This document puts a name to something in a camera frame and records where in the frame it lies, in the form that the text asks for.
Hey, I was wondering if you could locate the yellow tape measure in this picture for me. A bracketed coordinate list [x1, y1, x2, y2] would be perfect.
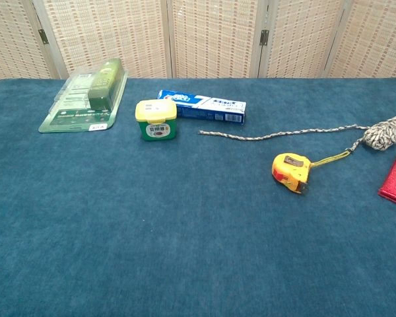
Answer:
[271, 148, 356, 195]

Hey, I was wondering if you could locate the blue white toothpaste box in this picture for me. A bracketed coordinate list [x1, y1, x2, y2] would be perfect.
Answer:
[156, 89, 247, 126]

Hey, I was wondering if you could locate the green jar yellow lid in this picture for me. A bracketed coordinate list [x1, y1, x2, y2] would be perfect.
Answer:
[135, 98, 178, 142]

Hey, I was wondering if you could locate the green blister pack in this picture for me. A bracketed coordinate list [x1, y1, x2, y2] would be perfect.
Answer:
[38, 57, 129, 134]

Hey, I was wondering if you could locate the woven folding screen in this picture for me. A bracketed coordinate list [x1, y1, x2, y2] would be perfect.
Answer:
[0, 0, 396, 85]

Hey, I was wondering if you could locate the braided rope bundle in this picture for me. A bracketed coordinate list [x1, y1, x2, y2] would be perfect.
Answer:
[199, 113, 396, 152]

